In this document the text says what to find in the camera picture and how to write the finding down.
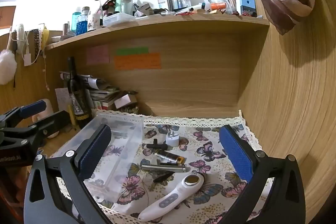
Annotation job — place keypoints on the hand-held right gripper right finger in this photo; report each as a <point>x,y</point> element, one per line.
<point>236,154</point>

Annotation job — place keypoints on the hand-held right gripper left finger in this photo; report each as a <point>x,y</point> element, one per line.
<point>97,151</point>

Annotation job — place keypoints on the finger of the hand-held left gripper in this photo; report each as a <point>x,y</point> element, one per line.
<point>53,121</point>
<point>32,108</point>

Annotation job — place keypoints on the clear plastic storage box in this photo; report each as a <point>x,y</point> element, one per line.
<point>126,140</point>

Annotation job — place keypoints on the black T-shaped tool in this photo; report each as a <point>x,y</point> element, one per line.
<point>157,146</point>

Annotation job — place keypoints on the white charger plug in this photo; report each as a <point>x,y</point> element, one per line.
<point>172,139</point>

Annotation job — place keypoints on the silver nail clipper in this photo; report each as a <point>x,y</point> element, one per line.
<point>162,167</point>

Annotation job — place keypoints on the black and gold lighter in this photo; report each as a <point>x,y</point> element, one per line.
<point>168,155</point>

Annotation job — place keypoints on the black hair clip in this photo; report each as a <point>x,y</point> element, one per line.
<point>164,176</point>

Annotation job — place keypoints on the white facial massager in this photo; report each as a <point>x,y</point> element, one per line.
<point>170,200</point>

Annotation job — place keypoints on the butterfly printed lace cloth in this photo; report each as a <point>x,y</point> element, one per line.
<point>218,169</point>

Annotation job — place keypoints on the dark wine bottle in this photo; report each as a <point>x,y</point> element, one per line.
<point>78,108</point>

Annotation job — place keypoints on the white hanging tag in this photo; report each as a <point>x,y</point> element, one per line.
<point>27,60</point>

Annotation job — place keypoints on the white fluffy puff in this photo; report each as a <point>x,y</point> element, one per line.
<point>7,66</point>

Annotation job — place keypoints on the small bowl of trinkets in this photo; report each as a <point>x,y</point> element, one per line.
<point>130,109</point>

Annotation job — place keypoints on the stack of books and magazines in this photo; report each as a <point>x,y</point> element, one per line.
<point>102,98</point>

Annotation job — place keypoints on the small white cardboard box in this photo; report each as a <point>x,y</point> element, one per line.
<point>122,102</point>

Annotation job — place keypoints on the pink sticky note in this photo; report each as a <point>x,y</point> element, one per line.
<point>97,54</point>

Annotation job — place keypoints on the bottle of blue beads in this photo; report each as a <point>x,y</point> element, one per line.
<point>83,23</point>

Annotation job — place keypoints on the orange sticky note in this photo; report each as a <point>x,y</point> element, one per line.
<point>137,61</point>

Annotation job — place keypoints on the green sticky note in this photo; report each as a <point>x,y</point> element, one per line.
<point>132,50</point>

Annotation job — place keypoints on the white printed mug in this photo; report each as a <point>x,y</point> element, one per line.
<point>95,22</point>

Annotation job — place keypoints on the clear lidded plastic case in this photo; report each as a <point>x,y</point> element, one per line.
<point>118,19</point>

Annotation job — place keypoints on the pale green bottle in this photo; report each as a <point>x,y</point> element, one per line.
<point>124,2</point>

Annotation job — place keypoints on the wooden shelf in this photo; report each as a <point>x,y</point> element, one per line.
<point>157,26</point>

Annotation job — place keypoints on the blue pencil sharpener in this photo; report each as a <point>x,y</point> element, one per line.
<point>247,3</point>

